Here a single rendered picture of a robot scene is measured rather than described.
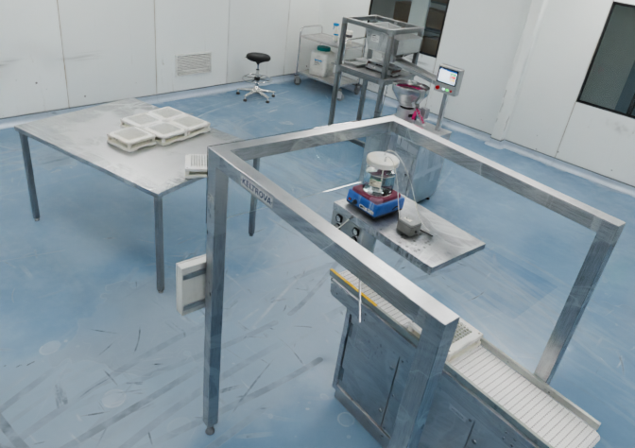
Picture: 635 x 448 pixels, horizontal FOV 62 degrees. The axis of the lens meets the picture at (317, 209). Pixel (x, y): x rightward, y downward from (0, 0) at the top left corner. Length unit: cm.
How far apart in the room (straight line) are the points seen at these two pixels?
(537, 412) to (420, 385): 102
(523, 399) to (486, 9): 594
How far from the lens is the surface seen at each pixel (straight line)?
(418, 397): 151
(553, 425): 242
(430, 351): 140
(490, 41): 763
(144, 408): 320
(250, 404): 319
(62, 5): 676
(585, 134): 732
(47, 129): 444
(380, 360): 279
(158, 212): 353
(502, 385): 247
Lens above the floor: 244
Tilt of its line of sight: 29 degrees down
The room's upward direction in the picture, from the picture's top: 8 degrees clockwise
